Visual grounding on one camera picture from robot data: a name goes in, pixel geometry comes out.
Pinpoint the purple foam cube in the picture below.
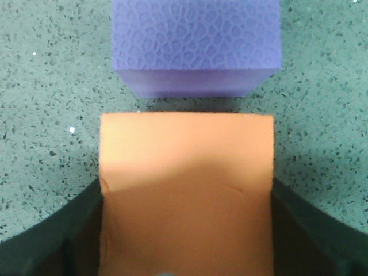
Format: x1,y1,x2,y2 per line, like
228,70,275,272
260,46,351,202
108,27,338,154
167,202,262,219
112,1,282,98

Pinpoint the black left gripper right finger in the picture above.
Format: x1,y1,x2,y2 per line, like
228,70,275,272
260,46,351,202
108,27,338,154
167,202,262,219
271,179,367,275

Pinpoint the orange foam cube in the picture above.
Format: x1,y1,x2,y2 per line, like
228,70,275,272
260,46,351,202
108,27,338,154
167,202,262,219
98,112,274,275

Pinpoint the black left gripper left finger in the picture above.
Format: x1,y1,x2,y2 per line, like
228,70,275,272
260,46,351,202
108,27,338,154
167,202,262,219
1,179,102,275

